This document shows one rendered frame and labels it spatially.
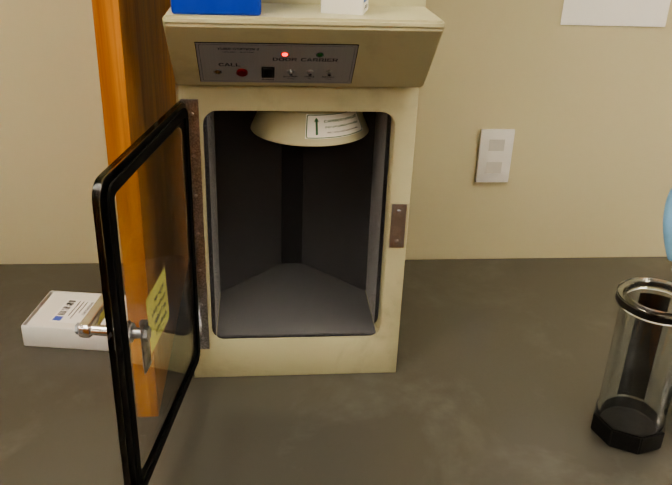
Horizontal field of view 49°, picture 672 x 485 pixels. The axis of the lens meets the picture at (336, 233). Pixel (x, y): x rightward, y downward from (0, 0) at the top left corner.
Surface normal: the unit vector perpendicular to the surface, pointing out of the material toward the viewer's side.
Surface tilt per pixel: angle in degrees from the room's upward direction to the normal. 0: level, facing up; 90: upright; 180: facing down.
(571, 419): 0
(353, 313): 0
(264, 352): 90
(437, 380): 0
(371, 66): 135
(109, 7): 90
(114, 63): 90
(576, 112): 90
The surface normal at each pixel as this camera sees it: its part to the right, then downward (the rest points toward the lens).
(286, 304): 0.04, -0.91
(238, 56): 0.04, 0.94
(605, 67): 0.09, 0.42
